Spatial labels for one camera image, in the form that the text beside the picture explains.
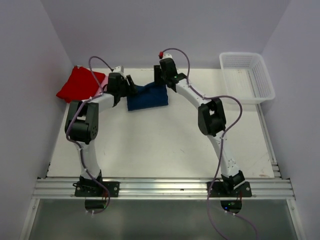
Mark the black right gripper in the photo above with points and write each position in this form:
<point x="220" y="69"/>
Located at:
<point x="158" y="71"/>

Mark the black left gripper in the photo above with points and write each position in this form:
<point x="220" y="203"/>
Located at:
<point x="132" y="87"/>

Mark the dark blue t shirt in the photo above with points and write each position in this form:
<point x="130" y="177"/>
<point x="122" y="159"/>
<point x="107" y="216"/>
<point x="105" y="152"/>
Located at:
<point x="148" y="96"/>

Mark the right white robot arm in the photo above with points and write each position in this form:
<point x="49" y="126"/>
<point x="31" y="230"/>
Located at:
<point x="211" y="120"/>

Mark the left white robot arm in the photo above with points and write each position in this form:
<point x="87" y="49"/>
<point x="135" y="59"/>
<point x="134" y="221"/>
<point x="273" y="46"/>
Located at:
<point x="82" y="124"/>

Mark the pink folded t shirt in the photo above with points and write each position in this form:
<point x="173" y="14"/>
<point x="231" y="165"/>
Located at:
<point x="103" y="85"/>

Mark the red folded t shirt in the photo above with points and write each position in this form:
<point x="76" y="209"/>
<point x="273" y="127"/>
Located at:
<point x="80" y="86"/>

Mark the white plastic basket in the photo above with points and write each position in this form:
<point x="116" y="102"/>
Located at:
<point x="246" y="77"/>

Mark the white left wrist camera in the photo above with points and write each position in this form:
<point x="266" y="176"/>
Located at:
<point x="119" y="69"/>

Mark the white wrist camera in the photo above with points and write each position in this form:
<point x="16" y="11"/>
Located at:
<point x="165" y="55"/>
<point x="119" y="69"/>

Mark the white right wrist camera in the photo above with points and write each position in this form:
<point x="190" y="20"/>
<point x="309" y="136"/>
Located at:
<point x="165" y="55"/>

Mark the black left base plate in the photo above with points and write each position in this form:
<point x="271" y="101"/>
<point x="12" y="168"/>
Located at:
<point x="91" y="189"/>

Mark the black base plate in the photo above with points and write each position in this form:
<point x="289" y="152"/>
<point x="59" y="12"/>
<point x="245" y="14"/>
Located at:
<point x="91" y="189"/>
<point x="218" y="191"/>

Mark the aluminium front rail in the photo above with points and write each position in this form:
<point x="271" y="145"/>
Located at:
<point x="164" y="189"/>

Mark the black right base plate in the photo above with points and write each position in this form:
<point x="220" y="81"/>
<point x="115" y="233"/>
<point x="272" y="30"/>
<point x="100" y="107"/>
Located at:
<point x="218" y="191"/>

